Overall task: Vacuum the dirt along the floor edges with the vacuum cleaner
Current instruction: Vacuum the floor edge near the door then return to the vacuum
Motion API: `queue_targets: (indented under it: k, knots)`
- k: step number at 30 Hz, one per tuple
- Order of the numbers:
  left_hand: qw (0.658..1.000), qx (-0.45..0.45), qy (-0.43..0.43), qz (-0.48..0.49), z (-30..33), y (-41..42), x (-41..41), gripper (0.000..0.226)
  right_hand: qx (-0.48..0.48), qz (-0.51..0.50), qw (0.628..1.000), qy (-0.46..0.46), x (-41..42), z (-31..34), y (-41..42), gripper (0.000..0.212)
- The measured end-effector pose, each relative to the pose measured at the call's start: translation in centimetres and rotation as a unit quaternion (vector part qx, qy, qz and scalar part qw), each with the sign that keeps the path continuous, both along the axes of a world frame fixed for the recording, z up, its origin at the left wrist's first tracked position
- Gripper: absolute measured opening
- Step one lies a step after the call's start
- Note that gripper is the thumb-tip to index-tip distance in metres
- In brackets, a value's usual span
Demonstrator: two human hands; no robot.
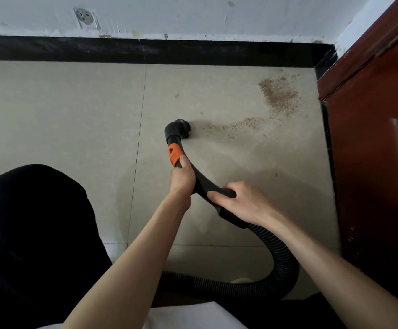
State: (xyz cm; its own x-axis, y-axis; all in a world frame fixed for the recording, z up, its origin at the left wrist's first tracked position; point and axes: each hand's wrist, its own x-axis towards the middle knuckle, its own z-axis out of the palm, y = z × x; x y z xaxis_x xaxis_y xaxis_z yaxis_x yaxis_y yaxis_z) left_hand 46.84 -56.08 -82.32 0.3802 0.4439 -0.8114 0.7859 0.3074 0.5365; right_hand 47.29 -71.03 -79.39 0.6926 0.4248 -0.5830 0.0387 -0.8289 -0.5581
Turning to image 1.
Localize person's right hand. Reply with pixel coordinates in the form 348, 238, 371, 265
206, 181, 282, 230

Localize person's left hand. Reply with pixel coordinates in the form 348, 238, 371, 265
167, 154, 197, 211

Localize black ribbed vacuum hose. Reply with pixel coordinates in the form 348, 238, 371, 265
157, 119, 301, 300

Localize brown dirt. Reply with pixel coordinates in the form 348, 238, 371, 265
173, 73, 302, 139

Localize person's left forearm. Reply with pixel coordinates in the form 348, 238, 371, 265
62, 198, 191, 329

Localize person's right forearm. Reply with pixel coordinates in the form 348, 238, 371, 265
271, 214, 398, 329

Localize white shirt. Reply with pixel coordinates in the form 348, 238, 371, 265
38, 302, 249, 329

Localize red-brown wooden door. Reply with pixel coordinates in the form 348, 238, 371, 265
317, 0, 398, 312

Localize black baseboard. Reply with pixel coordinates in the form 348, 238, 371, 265
0, 35, 338, 79

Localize black trousers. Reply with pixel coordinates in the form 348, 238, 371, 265
0, 164, 347, 329

